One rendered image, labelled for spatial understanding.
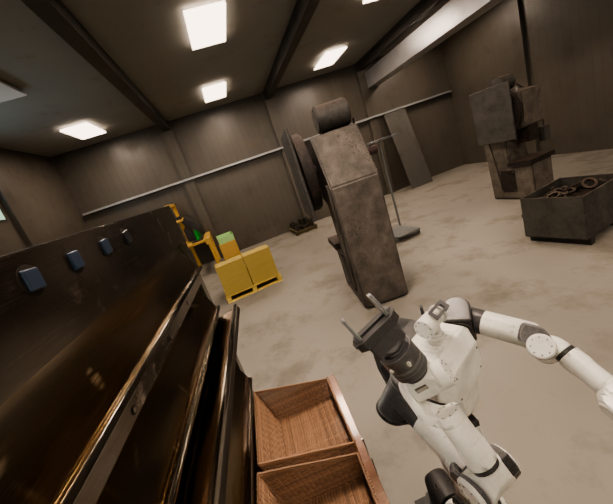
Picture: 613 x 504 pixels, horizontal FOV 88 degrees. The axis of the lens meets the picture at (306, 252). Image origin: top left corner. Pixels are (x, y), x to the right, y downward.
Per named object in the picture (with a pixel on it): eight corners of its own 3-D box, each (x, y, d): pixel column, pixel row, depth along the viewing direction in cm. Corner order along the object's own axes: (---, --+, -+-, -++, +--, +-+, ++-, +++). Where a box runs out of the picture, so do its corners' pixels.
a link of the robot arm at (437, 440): (481, 520, 75) (408, 438, 91) (515, 481, 79) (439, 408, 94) (489, 510, 67) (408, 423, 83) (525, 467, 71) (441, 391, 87)
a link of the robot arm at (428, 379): (390, 382, 72) (420, 414, 74) (430, 360, 69) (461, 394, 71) (386, 350, 83) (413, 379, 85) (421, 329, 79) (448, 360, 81)
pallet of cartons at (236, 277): (225, 291, 710) (212, 260, 690) (277, 270, 729) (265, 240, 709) (225, 305, 625) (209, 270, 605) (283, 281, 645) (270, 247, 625)
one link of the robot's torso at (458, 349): (381, 424, 120) (354, 346, 111) (423, 368, 141) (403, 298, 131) (461, 463, 98) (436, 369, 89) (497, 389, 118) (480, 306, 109)
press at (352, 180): (321, 289, 545) (266, 132, 476) (382, 263, 563) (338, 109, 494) (352, 323, 407) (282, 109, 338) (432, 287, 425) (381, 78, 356)
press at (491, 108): (480, 203, 703) (460, 90, 641) (519, 187, 721) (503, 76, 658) (534, 206, 581) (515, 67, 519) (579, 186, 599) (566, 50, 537)
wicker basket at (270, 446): (275, 508, 155) (255, 466, 148) (267, 424, 209) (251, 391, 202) (365, 465, 161) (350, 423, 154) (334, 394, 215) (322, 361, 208)
